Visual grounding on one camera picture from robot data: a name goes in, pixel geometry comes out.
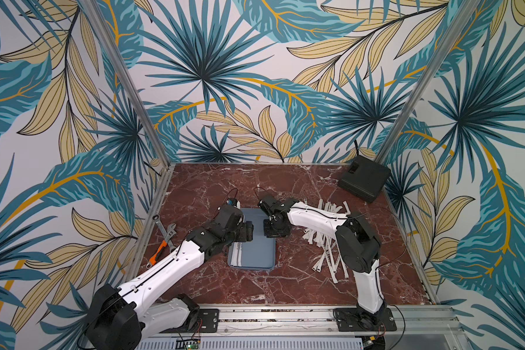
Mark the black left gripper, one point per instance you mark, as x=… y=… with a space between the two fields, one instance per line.
x=246 y=231

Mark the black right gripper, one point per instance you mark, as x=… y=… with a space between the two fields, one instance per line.
x=275 y=224

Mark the orange handled adjustable wrench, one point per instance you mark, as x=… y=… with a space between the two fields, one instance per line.
x=168 y=233

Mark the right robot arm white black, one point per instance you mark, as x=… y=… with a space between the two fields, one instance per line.
x=358 y=244

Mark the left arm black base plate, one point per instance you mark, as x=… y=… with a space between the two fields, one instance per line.
x=201 y=320

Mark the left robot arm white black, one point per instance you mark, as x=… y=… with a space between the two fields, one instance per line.
x=120 y=317

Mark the left aluminium frame post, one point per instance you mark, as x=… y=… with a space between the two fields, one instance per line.
x=98 y=23

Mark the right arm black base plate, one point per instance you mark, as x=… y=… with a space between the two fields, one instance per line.
x=359 y=320

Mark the aluminium frame post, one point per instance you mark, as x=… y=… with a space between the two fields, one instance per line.
x=446 y=44
x=98 y=23

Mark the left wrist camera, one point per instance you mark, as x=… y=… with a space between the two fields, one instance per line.
x=233 y=202

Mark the right aluminium frame post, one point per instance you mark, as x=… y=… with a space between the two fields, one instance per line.
x=446 y=44

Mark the blue plastic storage tray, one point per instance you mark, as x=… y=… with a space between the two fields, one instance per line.
x=260 y=253

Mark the aluminium front rail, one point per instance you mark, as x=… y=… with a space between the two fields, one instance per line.
x=313 y=327

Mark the black box with antenna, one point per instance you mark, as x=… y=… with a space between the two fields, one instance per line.
x=365 y=178

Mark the white straw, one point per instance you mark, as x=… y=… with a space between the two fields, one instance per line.
x=238 y=255

